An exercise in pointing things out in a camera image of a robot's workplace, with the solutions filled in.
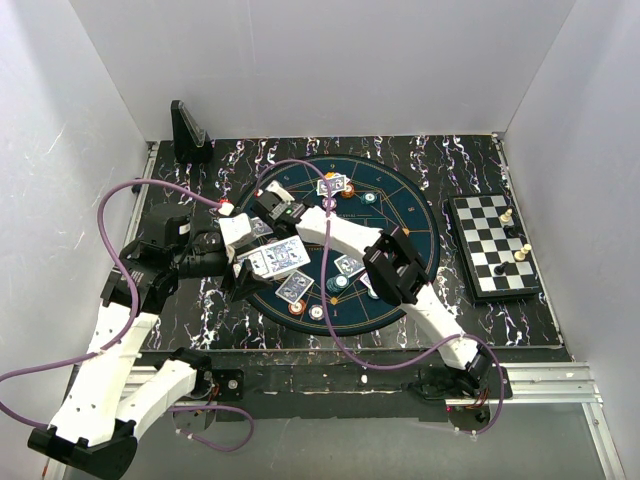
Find purple cable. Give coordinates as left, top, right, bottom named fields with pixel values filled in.
left=253, top=158, right=506, bottom=437
left=0, top=178, right=256, bottom=454

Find black white chessboard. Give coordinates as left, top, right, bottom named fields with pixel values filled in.
left=447, top=193, right=542, bottom=303

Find aluminium frame rail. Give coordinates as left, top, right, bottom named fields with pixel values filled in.
left=42, top=362, right=626, bottom=476

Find blue card being drawn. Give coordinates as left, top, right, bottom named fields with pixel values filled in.
left=263, top=236, right=310, bottom=277

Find round blue poker mat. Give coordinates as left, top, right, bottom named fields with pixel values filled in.
left=236, top=156, right=440, bottom=336

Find black card shoe stand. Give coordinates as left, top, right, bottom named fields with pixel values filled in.
left=170, top=100, right=214, bottom=165

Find red yellow chips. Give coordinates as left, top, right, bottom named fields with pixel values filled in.
left=341, top=184, right=355, bottom=198

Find blue white chips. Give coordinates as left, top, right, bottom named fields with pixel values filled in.
left=322, top=198, right=337, bottom=209

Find black chess piece upper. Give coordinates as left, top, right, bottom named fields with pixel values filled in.
left=505, top=226, right=524, bottom=239

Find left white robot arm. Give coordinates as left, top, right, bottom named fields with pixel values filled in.
left=27, top=202, right=252, bottom=479

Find red yellow chip stack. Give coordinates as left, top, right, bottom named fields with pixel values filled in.
left=288, top=300, right=306, bottom=315

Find blue white chip stack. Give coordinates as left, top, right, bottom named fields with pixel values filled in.
left=308, top=305, right=324, bottom=321

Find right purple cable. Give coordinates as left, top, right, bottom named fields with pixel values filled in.
left=253, top=158, right=506, bottom=437

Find dealt blue playing card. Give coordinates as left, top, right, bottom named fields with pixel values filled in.
left=250, top=217, right=273, bottom=238

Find white chess piece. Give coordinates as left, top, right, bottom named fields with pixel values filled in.
left=514, top=244, right=532, bottom=261
left=500, top=208, right=513, bottom=225

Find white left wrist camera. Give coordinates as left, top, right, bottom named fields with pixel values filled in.
left=219, top=213, right=254, bottom=263

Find green poker chip stack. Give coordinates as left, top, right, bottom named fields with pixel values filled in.
left=326, top=274, right=349, bottom=295

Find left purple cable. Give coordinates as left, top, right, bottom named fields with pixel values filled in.
left=0, top=178, right=256, bottom=454

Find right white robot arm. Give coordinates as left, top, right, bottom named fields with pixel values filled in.
left=252, top=185, right=493, bottom=398

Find black chess pawn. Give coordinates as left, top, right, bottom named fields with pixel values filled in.
left=494, top=261, right=509, bottom=275

